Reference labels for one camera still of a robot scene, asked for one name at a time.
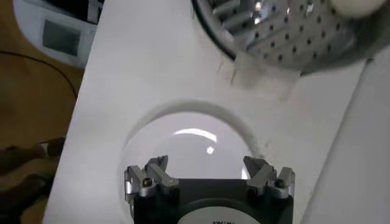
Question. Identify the white steamed baozi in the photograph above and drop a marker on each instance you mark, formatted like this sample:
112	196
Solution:
355	6

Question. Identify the white electronic device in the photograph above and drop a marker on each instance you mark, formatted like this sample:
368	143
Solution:
55	33

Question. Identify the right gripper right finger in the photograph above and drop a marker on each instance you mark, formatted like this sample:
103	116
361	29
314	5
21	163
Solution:
268	182

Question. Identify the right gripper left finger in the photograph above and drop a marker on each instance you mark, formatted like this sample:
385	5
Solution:
146	182

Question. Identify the perforated stainless steel steamer basket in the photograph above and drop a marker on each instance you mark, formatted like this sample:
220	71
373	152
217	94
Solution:
289	36

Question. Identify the round white plate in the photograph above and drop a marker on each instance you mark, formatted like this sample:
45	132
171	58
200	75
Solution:
189	152

